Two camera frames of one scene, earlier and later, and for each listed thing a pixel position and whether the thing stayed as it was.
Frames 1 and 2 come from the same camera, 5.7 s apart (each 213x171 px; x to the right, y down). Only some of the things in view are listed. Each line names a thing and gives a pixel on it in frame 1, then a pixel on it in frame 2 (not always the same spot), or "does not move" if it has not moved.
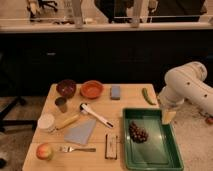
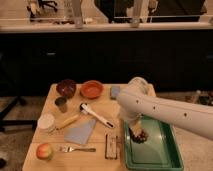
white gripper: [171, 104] to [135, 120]
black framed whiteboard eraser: [111, 147] does not move
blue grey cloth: [81, 132] does not move
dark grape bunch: [137, 134] does not move
